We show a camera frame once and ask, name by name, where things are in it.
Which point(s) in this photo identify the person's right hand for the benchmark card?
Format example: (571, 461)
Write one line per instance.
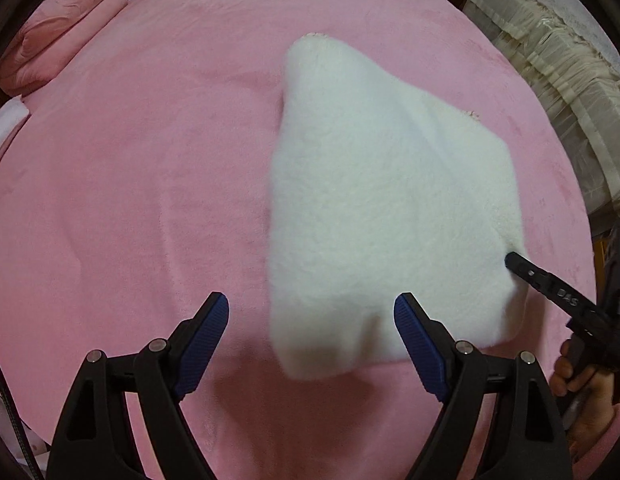
(585, 400)

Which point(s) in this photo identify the white fluffy towel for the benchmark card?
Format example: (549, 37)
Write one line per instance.
(380, 200)

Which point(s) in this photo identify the pink bed blanket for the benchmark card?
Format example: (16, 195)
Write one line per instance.
(139, 185)

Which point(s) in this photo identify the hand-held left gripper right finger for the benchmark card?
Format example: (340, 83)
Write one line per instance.
(420, 352)

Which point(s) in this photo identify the cream ruffled fabric cover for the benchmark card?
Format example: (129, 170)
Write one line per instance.
(565, 70)

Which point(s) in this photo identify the pink folded comforter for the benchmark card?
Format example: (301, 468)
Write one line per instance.
(97, 20)

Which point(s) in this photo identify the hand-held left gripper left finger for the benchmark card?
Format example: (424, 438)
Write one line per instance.
(202, 345)

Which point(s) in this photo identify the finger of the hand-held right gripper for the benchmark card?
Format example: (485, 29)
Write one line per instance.
(545, 285)

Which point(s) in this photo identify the white plastic package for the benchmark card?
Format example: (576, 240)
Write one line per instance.
(4, 127)

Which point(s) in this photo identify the person's right forearm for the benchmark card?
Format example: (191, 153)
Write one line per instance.
(610, 450)

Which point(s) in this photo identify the pink pillow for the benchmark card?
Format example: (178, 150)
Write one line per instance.
(54, 25)

